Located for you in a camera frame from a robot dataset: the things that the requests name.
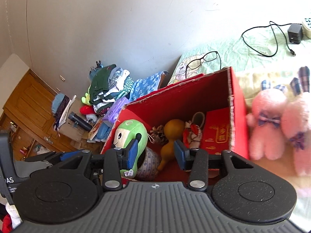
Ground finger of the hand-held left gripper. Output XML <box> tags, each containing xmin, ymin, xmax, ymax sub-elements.
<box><xmin>49</xmin><ymin>150</ymin><xmax>84</xmax><ymax>167</ymax></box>

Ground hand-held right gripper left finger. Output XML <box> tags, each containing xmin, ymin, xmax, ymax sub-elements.
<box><xmin>57</xmin><ymin>139</ymin><xmax>144</xmax><ymax>192</ymax></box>

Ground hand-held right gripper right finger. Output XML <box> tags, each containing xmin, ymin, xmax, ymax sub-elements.
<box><xmin>174</xmin><ymin>140</ymin><xmax>254</xmax><ymax>192</ymax></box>

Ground green plush toy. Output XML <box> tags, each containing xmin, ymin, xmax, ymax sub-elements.
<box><xmin>112</xmin><ymin>119</ymin><xmax>148</xmax><ymax>177</ymax></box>

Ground red cardboard box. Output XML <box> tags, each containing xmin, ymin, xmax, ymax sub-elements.
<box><xmin>100</xmin><ymin>67</ymin><xmax>249</xmax><ymax>182</ymax></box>

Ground white patterned ball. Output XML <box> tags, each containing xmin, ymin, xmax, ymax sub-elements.
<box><xmin>135</xmin><ymin>147</ymin><xmax>161</xmax><ymax>181</ymax></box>

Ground brown cardboard box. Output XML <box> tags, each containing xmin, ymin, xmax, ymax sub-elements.
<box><xmin>59</xmin><ymin>121</ymin><xmax>90</xmax><ymax>142</ymax></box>

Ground brown gourd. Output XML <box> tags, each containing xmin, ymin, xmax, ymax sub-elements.
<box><xmin>157</xmin><ymin>119</ymin><xmax>186</xmax><ymax>173</ymax></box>

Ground brown pine cone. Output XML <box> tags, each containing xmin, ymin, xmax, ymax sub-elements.
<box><xmin>149</xmin><ymin>125</ymin><xmax>168</xmax><ymax>145</ymax></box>

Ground black cylinder bottle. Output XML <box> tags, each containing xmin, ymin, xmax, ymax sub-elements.
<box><xmin>68</xmin><ymin>112</ymin><xmax>93</xmax><ymax>131</ymax></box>

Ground colourful printed packet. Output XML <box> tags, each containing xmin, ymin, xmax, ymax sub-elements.
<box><xmin>89</xmin><ymin>122</ymin><xmax>105</xmax><ymax>141</ymax></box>

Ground red packet gold print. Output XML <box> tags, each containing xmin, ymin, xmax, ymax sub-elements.
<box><xmin>199</xmin><ymin>110</ymin><xmax>231</xmax><ymax>156</ymax></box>

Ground white and red cloth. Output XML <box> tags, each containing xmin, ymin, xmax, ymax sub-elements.
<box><xmin>0</xmin><ymin>203</ymin><xmax>22</xmax><ymax>232</ymax></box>

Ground purple tissue box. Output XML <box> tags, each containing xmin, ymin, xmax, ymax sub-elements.
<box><xmin>102</xmin><ymin>97</ymin><xmax>130</xmax><ymax>129</ymax></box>

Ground small red plush toy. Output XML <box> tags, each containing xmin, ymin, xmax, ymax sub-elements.
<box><xmin>80</xmin><ymin>105</ymin><xmax>96</xmax><ymax>115</ymax></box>

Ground dark striped cloth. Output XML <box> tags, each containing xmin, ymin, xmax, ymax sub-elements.
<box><xmin>52</xmin><ymin>93</ymin><xmax>77</xmax><ymax>136</ymax></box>

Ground yellow-green plush toy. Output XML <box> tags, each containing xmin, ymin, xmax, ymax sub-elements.
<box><xmin>81</xmin><ymin>92</ymin><xmax>94</xmax><ymax>106</ymax></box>

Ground wooden cabinet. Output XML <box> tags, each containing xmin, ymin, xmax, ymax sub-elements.
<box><xmin>0</xmin><ymin>69</ymin><xmax>102</xmax><ymax>161</ymax></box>

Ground blue floral cloth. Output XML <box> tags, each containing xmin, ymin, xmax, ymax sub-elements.
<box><xmin>129</xmin><ymin>71</ymin><xmax>169</xmax><ymax>102</ymax></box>

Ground pile of folded clothes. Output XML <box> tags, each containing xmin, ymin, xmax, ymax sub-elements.
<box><xmin>89</xmin><ymin>61</ymin><xmax>134</xmax><ymax>113</ymax></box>

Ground pale cartoon print bed sheet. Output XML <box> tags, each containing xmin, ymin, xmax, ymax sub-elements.
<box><xmin>168</xmin><ymin>24</ymin><xmax>311</xmax><ymax>224</ymax></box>

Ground black charger adapter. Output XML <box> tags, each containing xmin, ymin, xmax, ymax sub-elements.
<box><xmin>287</xmin><ymin>23</ymin><xmax>303</xmax><ymax>45</ymax></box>

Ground beige power strip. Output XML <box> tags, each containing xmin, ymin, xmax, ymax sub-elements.
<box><xmin>301</xmin><ymin>17</ymin><xmax>311</xmax><ymax>39</ymax></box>

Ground woven sandal ornament red strings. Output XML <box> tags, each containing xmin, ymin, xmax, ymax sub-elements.
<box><xmin>183</xmin><ymin>112</ymin><xmax>206</xmax><ymax>151</ymax></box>

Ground black frame glasses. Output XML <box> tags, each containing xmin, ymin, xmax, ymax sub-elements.
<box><xmin>185</xmin><ymin>51</ymin><xmax>222</xmax><ymax>79</ymax></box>

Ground black charger cable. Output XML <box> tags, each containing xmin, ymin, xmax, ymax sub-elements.
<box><xmin>242</xmin><ymin>21</ymin><xmax>296</xmax><ymax>57</ymax></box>

